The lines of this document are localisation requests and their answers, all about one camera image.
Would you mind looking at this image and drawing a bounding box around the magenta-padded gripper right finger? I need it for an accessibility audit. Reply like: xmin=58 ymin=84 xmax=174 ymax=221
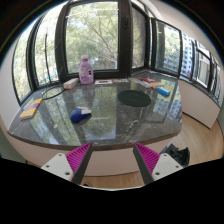
xmin=132 ymin=142 xmax=184 ymax=185

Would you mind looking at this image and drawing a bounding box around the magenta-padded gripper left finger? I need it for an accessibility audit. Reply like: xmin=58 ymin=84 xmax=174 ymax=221
xmin=40 ymin=142 xmax=94 ymax=185

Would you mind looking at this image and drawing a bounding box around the blue and white computer mouse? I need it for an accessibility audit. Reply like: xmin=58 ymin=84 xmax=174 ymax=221
xmin=69 ymin=106 xmax=93 ymax=123

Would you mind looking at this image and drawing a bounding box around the round black mouse pad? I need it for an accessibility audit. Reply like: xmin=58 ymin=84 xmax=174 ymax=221
xmin=117 ymin=89 xmax=152 ymax=108

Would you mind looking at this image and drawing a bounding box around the dark bag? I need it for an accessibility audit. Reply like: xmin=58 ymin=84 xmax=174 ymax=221
xmin=159 ymin=143 xmax=191 ymax=167

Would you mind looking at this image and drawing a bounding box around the yellow and purple box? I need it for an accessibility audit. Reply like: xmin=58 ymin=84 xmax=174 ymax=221
xmin=19 ymin=97 xmax=44 ymax=121

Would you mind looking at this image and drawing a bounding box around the blue and white box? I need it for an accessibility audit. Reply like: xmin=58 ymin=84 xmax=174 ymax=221
xmin=156 ymin=87 xmax=171 ymax=97

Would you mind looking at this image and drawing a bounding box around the beige book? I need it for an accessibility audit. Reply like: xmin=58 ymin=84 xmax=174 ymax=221
xmin=149 ymin=81 xmax=166 ymax=90

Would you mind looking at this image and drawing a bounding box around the orange and white box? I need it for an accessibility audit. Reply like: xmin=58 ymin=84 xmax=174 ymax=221
xmin=63 ymin=77 xmax=80 ymax=90

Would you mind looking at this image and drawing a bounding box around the white card with dark picture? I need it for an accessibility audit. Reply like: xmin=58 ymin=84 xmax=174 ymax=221
xmin=94 ymin=78 xmax=114 ymax=86

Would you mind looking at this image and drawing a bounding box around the purple detergent bottle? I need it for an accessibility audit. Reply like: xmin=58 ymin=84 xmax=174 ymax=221
xmin=78 ymin=55 xmax=94 ymax=85

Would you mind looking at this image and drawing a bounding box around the pale printed leaflet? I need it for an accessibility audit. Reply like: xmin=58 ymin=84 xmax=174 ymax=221
xmin=113 ymin=78 xmax=130 ymax=84

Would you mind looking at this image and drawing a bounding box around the black cable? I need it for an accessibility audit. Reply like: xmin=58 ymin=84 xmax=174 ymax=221
xmin=41 ymin=84 xmax=65 ymax=100

